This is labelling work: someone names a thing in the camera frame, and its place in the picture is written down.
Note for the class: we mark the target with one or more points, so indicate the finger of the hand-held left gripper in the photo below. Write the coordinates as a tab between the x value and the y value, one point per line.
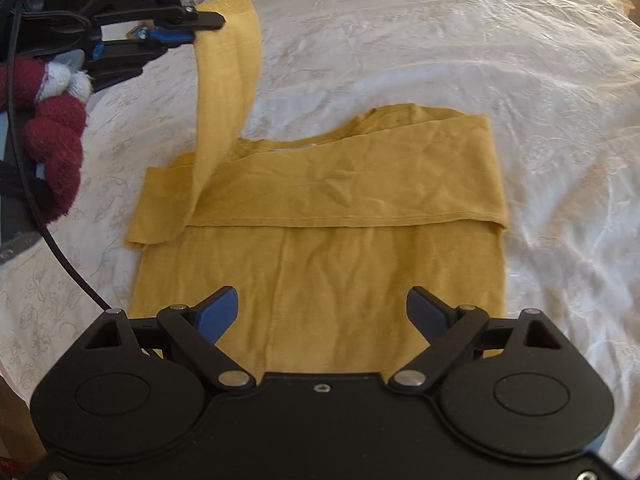
161	36
200	20

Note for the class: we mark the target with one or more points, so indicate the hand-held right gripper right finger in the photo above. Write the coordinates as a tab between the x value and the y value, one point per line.
429	316

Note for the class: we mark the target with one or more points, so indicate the white embroidered bedspread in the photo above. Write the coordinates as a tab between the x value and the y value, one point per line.
400	60

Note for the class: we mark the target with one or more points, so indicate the mustard yellow knit sweater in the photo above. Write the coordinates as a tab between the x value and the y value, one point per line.
350	260

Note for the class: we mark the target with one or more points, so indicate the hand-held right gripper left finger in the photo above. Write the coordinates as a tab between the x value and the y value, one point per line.
216	316

